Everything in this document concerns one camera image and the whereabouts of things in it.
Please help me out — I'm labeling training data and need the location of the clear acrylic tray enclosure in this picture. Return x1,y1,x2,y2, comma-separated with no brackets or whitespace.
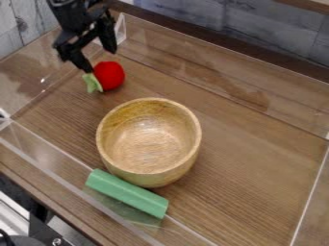
0,16,329,246

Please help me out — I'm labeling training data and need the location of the red plush fruit green leaf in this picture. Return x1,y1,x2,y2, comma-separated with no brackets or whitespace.
82,61,125,93

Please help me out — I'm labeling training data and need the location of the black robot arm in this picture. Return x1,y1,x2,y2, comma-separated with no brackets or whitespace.
47,0,117,73

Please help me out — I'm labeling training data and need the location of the black metal mount bracket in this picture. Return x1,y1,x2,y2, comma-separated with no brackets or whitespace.
28,214,72,246

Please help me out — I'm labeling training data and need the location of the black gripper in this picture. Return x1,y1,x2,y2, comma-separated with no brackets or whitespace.
51,1,117,73

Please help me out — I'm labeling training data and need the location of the green rectangular block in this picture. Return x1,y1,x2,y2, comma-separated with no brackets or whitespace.
84,169,170,219

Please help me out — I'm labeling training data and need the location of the wooden bowl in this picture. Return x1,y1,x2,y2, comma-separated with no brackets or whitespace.
95,97,202,188

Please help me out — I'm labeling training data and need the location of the black cable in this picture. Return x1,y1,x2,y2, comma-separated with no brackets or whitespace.
0,229,16,246

